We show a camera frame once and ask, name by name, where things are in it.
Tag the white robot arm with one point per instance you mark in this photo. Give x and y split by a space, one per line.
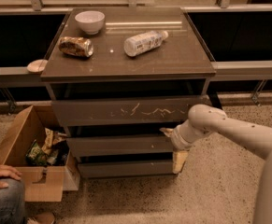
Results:
202 121

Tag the clear plastic bottle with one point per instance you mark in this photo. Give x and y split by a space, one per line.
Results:
142 43

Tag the tan shoe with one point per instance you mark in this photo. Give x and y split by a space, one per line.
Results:
43 218

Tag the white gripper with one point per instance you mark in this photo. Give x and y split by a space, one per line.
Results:
178 140

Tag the metal window rail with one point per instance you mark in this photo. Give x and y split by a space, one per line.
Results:
14 77

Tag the crushed brown can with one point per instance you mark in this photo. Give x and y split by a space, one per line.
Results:
76 46

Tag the grey three-drawer cabinet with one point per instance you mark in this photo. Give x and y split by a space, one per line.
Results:
179 67

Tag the yellow snack wrapper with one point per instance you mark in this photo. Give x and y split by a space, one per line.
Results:
52 139

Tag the grey drawer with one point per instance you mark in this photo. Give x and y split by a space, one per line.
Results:
124 111
129 168
119 145

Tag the blue jeans leg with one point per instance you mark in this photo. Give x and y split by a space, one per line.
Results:
12 205

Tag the grey bottom drawer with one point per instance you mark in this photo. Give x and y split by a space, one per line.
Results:
129 168

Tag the grey top drawer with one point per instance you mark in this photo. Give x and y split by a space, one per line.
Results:
124 111

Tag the brown cardboard box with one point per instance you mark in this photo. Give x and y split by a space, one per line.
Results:
22 149

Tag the white ceramic bowl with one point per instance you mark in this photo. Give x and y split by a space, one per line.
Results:
90 22

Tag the green snack bag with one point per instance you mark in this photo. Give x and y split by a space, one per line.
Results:
35 155

